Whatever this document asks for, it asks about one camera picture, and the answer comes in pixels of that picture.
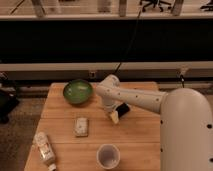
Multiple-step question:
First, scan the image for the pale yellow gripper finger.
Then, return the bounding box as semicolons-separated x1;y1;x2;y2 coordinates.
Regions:
110;111;119;124

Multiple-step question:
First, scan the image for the black eraser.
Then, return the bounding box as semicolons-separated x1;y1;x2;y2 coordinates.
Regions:
116;103;130;117

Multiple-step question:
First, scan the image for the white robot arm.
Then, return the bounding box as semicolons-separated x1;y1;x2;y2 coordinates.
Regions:
96;75;213;171

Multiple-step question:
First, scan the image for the clear plastic cup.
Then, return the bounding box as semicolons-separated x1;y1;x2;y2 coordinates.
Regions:
96;144;120;170

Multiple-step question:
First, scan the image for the green bowl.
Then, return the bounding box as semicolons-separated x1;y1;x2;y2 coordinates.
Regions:
63;79;93;105

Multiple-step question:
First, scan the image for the white plastic bottle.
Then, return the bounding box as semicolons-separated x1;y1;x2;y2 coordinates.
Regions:
34;132;56;171

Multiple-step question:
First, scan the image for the dark object at left edge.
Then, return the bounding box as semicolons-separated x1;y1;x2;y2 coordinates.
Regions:
0;81;20;124

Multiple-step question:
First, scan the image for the black office chair base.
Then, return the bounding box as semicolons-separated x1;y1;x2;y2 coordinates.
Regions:
139;0;172;12

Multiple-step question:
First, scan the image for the white wall outlet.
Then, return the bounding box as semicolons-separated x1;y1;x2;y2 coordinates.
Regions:
89;71;96;79

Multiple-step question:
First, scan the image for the black hanging cable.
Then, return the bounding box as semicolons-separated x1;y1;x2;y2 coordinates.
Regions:
110;0;145;78

